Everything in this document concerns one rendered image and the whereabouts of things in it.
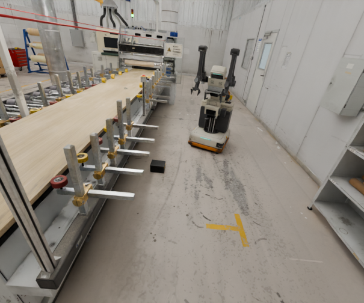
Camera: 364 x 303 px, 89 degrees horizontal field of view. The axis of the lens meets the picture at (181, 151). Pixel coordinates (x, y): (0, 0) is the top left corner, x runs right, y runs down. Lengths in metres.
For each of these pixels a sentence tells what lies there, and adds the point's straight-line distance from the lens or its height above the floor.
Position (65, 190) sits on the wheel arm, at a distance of 1.26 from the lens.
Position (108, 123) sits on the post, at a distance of 1.44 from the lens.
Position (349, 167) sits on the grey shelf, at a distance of 2.69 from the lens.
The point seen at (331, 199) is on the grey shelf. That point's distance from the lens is 2.92.
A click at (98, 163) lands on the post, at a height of 0.90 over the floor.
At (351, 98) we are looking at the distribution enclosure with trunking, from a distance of 2.94.
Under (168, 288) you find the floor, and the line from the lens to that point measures 1.76.
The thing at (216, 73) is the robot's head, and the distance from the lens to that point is 2.94.
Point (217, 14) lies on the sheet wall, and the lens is 12.04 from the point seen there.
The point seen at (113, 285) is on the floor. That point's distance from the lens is 1.80.
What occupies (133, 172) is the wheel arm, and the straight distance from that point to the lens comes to 1.33.
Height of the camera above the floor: 1.62
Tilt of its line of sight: 30 degrees down
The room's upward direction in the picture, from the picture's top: 6 degrees clockwise
